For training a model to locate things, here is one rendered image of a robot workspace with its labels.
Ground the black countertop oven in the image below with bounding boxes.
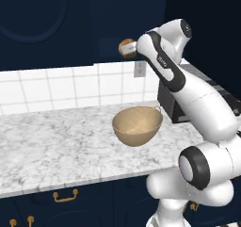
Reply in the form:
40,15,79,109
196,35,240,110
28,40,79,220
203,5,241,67
156,58,241,124

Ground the navy drawer front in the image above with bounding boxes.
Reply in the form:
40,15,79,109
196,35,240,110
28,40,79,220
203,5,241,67
12,181,115,227

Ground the tall navy cabinet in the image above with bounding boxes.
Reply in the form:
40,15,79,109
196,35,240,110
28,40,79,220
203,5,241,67
164,0,241,101

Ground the round brown cabinet knob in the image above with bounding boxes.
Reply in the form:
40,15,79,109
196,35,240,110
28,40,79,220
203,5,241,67
118,38,138,60

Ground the brass cabinet handle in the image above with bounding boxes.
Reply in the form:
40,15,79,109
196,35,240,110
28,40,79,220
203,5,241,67
183,201,201,213

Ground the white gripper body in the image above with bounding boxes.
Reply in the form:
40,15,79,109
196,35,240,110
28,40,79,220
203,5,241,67
122,42,138,57

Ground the brass drawer handle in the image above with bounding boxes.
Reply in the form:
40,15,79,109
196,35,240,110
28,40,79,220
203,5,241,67
52,188,80,203

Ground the tan woven basket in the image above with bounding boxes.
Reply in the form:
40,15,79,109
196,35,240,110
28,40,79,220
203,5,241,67
111,105,164,148

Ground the grey wall outlet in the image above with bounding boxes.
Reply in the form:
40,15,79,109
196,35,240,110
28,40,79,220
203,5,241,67
134,60,148,78

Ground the navy lower cabinet door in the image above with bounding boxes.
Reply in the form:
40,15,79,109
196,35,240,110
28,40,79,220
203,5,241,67
112,173,162,227

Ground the navy cabinet door plain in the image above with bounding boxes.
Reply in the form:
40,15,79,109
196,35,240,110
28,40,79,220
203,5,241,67
92,0,168,65

